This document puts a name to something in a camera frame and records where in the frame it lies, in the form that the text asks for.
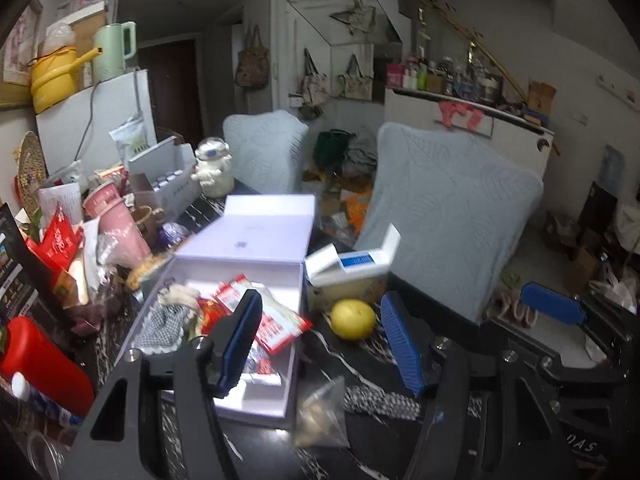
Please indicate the gingham lace cloth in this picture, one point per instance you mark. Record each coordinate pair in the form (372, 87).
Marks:
(160, 329)

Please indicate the blue-white tube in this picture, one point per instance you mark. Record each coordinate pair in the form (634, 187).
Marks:
(40, 397)

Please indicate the bamboo stick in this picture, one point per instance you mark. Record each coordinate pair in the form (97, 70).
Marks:
(490, 55)

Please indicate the lavender gift box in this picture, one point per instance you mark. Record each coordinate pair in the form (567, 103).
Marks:
(260, 230)

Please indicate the woven fan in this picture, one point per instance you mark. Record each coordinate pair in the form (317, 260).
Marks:
(30, 170)

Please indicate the purple snack packet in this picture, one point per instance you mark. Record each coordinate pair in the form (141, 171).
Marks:
(260, 364)

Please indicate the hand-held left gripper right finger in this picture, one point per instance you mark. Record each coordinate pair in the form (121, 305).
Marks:
(405, 345)

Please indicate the white box of small bottles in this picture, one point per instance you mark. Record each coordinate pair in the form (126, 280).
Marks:
(165, 175)

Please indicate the row of bottles and jars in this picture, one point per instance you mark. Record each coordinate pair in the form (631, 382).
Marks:
(440, 75)

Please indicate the yellow lemon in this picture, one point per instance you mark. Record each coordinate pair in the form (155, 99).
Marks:
(352, 320)

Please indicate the red canister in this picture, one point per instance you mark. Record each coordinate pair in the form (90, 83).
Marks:
(45, 360)

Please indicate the white cabinet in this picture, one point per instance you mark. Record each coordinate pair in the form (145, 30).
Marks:
(510, 140)

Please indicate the star wall decoration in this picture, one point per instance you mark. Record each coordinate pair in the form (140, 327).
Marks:
(357, 15)

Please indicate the light blue covered chair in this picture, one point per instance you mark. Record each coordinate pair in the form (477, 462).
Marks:
(450, 220)
(265, 150)

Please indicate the open cardboard box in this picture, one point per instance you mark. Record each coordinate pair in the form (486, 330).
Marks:
(541, 95)

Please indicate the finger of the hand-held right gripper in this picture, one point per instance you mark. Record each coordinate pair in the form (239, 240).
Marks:
(585, 374)
(555, 305)

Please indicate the brown mug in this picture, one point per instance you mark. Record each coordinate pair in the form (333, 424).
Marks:
(147, 217)

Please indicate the white round pastry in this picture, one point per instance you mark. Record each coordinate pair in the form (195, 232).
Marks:
(177, 294)

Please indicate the cardboard box with blue-white flaps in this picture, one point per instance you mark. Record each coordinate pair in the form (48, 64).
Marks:
(345, 272)

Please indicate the brown patterned handbag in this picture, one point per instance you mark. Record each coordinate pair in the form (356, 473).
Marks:
(253, 62)

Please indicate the pink cup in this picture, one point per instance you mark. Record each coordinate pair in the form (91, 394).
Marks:
(117, 225)

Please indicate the beige tote bag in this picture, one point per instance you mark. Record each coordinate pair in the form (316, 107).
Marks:
(354, 82)
(314, 85)

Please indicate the green-white packet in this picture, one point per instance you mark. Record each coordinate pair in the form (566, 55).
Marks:
(132, 140)

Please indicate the red snack bag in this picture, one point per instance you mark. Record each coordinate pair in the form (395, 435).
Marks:
(60, 240)

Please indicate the pink cloth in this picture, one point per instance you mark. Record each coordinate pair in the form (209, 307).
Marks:
(460, 112)

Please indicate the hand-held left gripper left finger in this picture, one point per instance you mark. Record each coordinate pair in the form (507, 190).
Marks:
(242, 345)

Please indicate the pink slippers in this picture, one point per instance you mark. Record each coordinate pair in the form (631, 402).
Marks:
(515, 307)

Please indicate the red snack packet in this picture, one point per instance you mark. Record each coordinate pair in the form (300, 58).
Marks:
(210, 317)

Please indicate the green electric kettle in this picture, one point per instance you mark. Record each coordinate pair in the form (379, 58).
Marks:
(115, 50)

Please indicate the long red-white packet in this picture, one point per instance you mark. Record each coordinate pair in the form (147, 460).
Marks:
(275, 327)

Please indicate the framed picture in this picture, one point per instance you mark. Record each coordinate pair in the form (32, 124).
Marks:
(20, 55)

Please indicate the dark green bag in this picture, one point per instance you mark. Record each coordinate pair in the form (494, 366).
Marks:
(332, 145)

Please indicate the white fridge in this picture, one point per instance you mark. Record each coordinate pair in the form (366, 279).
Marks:
(95, 120)

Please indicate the yellow pot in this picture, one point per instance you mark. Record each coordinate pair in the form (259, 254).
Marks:
(55, 77)

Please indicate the white astronaut figurine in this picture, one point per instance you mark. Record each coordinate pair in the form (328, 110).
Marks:
(214, 167)

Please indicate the clear bag of beige powder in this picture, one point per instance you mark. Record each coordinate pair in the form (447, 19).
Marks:
(320, 420)

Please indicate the grey clothes pile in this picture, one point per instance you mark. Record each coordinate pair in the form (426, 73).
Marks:
(360, 152)

